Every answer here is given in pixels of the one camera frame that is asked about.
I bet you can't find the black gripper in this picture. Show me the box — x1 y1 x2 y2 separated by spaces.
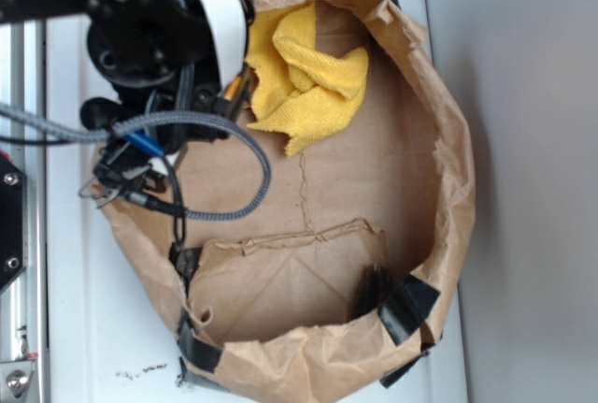
78 65 252 210

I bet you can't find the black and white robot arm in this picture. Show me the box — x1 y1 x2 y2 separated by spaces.
1 0 255 219

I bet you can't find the black tape strip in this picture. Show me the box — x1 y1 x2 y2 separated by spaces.
169 242 203 283
378 344 433 389
177 314 230 393

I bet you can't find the yellow microfiber cloth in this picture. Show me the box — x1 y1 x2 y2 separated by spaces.
246 2 369 156

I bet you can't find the black tape strip front left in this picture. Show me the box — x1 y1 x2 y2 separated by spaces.
177 314 230 393

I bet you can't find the brown paper bag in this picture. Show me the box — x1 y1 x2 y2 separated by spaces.
105 0 476 402

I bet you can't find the black tape strip far corner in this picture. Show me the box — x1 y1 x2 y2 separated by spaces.
377 275 440 346

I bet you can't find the black tape strip front right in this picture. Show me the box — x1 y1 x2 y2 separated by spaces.
378 344 433 389

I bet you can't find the grey braided cable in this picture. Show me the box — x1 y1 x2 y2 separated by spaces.
0 102 273 223

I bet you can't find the aluminium frame rail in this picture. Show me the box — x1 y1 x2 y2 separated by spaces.
1 22 50 402

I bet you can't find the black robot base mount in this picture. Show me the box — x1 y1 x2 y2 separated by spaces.
0 151 27 294

